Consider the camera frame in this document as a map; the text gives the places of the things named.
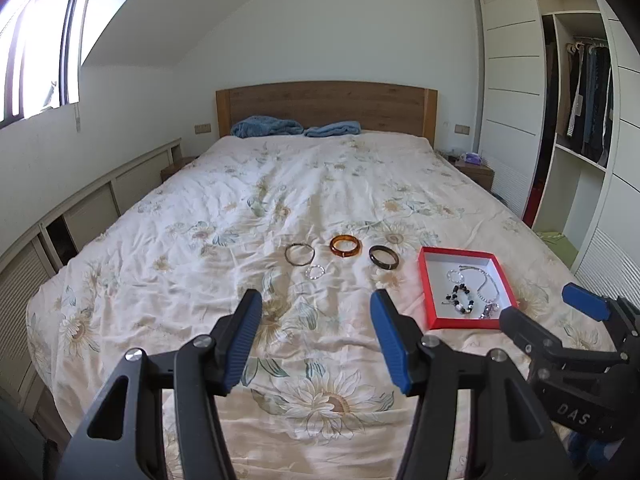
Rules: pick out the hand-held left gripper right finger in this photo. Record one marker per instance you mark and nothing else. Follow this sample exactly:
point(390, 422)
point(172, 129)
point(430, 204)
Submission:
point(392, 340)

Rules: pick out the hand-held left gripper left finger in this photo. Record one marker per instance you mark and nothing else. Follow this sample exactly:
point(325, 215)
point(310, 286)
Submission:
point(245, 340)

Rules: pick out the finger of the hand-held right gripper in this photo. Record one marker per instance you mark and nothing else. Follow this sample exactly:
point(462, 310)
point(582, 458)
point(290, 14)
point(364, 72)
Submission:
point(582, 301)
point(530, 332)

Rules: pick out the red jewelry box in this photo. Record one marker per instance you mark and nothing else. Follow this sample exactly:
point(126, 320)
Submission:
point(440, 270)

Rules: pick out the person's right hand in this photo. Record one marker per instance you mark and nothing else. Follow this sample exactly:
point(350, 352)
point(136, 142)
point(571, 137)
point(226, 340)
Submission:
point(595, 460)

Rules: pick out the green mat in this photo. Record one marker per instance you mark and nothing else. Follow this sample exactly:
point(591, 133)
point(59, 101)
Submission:
point(557, 245)

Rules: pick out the dark brown bangle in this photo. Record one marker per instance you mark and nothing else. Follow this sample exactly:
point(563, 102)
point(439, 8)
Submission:
point(382, 265)

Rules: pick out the thin silver bangle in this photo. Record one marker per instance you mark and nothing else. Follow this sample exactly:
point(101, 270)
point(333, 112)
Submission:
point(288, 256)

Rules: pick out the amber bangle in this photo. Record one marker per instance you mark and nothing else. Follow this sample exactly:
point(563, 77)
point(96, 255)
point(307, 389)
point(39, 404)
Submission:
point(345, 253)

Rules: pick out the red cloth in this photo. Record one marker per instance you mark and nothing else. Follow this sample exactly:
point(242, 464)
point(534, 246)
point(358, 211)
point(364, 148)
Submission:
point(535, 202)

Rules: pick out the wooden nightstand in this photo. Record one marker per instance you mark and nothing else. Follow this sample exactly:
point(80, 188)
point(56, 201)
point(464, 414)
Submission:
point(475, 175)
point(175, 170)

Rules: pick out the purple tissue box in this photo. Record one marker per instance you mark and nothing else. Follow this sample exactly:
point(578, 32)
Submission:
point(472, 159)

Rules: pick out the hanging clothes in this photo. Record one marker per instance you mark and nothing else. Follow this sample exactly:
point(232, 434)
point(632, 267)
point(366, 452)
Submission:
point(590, 100)

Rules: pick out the blue pillow left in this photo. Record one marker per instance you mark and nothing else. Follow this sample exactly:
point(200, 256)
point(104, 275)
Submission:
point(265, 127)

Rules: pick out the small blue blanket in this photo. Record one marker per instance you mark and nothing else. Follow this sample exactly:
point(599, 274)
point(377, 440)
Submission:
point(332, 130)

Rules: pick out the white wardrobe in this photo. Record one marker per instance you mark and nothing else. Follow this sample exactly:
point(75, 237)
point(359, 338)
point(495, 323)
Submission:
point(510, 85)

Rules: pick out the wooden headboard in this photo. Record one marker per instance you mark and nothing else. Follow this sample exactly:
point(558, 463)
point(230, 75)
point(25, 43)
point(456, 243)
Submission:
point(325, 105)

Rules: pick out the window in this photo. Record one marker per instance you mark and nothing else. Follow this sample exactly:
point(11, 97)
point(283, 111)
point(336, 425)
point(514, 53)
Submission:
point(35, 50)

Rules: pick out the low slatted wall cabinet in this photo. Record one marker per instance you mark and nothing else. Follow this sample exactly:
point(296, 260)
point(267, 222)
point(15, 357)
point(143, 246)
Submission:
point(90, 210)

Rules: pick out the wall switch plate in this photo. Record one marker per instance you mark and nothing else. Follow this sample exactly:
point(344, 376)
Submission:
point(203, 128)
point(462, 130)

